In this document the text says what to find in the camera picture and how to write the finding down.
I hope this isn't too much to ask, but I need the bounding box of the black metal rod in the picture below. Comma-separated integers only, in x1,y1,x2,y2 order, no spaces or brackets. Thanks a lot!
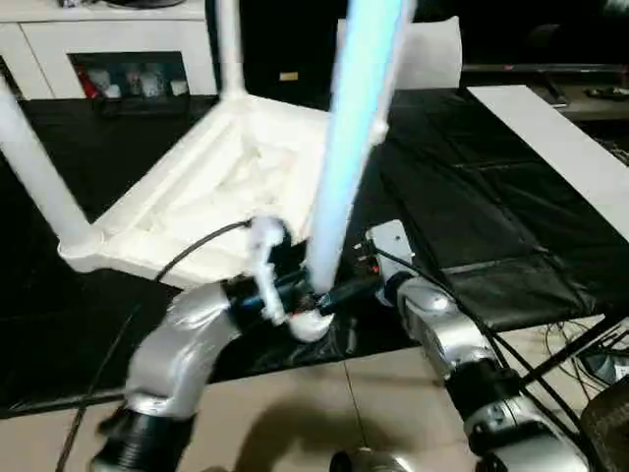
518,314,625,389

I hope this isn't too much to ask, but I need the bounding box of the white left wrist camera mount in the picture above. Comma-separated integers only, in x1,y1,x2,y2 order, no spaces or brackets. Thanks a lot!
249,215,291,326

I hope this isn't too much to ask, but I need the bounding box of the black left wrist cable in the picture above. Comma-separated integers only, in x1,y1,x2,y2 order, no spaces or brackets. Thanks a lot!
56,220,252,472

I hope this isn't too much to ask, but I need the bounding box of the white curved plastic panel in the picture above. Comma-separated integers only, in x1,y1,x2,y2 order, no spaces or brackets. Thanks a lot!
338,14,464,92

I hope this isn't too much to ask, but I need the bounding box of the white plastic table top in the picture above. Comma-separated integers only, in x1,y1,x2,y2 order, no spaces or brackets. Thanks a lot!
56,92,389,344

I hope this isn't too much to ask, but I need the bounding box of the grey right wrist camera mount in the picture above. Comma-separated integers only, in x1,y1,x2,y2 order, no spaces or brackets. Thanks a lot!
366,220,417,277

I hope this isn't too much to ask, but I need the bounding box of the white glass-door cabinet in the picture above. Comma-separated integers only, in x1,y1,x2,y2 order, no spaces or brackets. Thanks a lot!
0,7,218,102

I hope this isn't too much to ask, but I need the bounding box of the white plastic table leg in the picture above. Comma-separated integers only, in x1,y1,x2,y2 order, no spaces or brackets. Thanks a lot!
0,88,94,258
380,0,418,147
304,0,415,316
217,0,246,103

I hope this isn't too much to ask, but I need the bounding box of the white flat board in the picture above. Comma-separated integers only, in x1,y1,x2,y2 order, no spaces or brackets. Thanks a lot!
465,84,629,232

